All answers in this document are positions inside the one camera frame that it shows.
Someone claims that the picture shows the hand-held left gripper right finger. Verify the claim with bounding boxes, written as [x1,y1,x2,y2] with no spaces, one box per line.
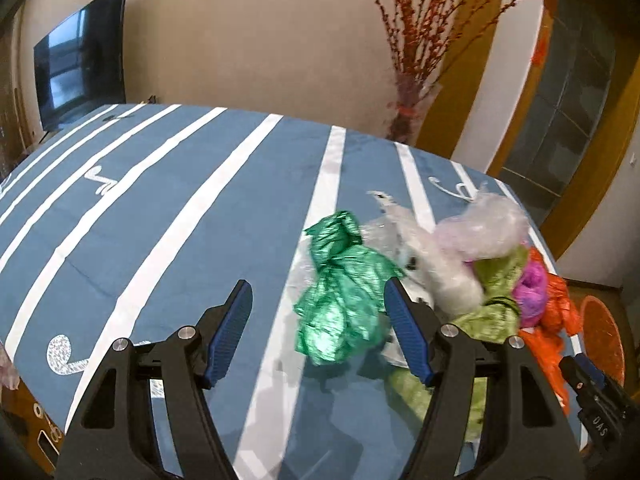
[384,276,586,480]

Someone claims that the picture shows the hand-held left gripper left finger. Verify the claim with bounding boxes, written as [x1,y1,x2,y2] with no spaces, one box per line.
[54,280,253,480]

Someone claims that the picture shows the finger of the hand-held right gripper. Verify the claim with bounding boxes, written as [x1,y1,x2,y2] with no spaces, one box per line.
[559,354,609,402]

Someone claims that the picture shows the orange plastic basket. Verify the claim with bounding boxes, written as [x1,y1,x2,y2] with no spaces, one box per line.
[580,295,627,386]

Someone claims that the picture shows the orange plastic bag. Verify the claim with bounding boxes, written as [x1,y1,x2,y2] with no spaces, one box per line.
[517,247,583,416]

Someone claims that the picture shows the white plastic bag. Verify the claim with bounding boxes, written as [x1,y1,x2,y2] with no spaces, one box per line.
[400,237,483,318]

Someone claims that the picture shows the shiny green plastic bag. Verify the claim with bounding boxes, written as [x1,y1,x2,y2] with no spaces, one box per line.
[292,210,406,367]

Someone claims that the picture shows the olive green plastic bag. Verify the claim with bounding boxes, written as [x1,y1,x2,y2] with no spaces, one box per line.
[385,247,531,443]

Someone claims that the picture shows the magenta plastic bag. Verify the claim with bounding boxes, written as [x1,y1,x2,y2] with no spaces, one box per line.
[512,260,551,328]

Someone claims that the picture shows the clear dotted plastic bag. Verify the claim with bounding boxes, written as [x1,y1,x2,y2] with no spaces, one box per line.
[360,190,426,261]

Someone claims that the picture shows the translucent whitish plastic bag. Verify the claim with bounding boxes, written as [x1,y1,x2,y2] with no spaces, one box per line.
[434,182,531,263]

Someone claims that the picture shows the blue white striped tablecloth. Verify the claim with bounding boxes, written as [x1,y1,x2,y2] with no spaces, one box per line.
[0,103,588,480]

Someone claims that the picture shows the clear glass vase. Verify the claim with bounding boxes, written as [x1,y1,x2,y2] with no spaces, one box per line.
[387,72,443,143]

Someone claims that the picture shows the pale plastic bag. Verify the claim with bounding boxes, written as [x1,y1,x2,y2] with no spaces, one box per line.
[0,345,21,391]

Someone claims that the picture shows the frosted glass door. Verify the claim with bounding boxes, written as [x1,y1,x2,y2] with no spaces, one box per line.
[500,0,618,211]

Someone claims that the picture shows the red berry branches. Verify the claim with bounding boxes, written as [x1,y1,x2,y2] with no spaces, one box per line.
[340,0,546,86]

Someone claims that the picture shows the black flat television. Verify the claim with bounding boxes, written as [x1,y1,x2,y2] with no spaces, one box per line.
[33,0,128,133]

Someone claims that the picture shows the wooden door frame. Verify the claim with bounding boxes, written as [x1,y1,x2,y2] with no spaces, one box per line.
[487,0,640,261]

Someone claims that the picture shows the wooden wall trim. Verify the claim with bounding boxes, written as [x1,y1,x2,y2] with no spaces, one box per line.
[417,0,507,161]

